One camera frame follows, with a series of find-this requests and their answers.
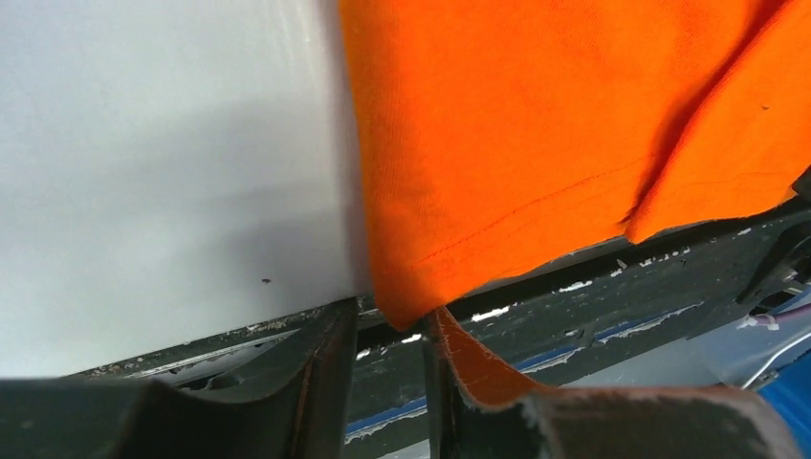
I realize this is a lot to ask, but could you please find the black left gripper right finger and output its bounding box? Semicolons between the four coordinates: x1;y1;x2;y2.
423;308;801;458

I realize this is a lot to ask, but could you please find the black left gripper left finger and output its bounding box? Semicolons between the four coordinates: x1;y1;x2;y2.
1;302;359;458

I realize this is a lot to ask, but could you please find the orange t-shirt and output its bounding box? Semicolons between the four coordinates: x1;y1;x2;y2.
339;1;810;331

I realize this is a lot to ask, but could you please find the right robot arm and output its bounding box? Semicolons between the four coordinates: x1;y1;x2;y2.
733;169;810;316

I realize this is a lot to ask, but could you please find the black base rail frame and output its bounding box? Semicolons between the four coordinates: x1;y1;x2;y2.
63;196;811;459

